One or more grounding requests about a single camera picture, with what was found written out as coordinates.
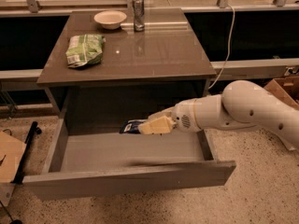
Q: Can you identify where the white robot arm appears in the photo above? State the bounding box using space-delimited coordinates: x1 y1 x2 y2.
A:
138 80 299 149

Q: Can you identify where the blue rxbar blueberry bar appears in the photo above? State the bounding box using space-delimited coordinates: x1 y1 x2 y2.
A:
120 119 145 134

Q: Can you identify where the green chip bag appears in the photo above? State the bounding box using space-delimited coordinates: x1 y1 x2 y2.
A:
65 34 106 68

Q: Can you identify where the cardboard box right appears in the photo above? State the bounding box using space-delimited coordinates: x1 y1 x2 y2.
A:
264 77 299 110

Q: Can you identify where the open grey top drawer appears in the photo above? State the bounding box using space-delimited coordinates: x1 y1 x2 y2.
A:
21 87 237 202

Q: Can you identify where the grey cabinet with glossy top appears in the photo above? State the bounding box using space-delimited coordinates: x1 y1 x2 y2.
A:
36 7 218 116

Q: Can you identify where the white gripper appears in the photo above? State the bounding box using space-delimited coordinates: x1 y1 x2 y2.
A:
138 98 201 134

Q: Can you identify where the white paper bowl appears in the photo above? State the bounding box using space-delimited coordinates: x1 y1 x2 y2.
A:
93 10 127 30

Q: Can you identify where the white power cable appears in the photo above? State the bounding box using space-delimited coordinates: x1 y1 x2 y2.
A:
207 4 236 91

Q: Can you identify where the black metal stand leg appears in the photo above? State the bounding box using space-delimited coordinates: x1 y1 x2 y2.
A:
12 121 42 184

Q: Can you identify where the cardboard sheet left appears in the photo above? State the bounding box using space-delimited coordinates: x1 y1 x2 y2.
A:
0 132 26 183

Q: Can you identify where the silver metal can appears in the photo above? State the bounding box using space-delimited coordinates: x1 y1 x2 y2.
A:
132 0 145 32

